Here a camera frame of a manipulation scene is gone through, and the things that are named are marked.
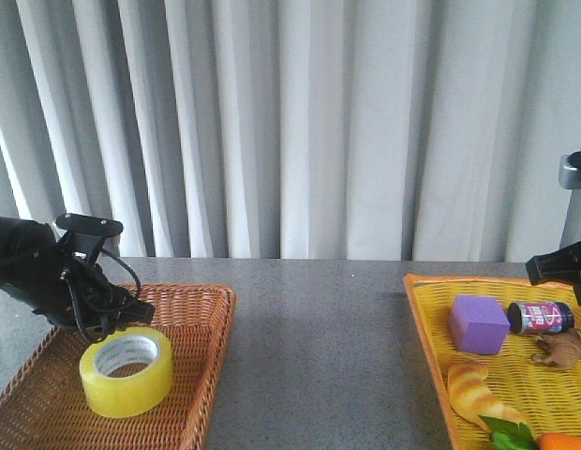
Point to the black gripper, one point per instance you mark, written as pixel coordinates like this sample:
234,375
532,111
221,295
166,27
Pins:
66,289
563,266

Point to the yellow packing tape roll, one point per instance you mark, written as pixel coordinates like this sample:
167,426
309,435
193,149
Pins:
128,373

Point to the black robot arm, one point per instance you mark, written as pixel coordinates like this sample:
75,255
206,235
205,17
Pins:
570,172

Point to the small purple labelled bottle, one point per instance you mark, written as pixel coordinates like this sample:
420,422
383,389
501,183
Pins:
527,318

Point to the brown ginger root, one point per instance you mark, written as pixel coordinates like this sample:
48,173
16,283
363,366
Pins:
560,351

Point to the purple cube block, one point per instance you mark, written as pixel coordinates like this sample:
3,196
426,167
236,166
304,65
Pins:
478,324

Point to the brown wicker basket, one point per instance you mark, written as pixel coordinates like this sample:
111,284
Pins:
43,407

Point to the toy bread croissant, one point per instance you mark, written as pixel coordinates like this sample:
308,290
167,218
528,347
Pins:
471,397

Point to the orange toy fruit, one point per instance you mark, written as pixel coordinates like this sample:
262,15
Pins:
558,441

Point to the green toy leaves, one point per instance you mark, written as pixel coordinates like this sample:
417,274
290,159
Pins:
509,435

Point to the grey pleated curtain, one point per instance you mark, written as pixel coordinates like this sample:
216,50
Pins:
366,130

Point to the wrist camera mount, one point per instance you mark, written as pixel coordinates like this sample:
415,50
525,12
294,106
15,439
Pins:
85,235

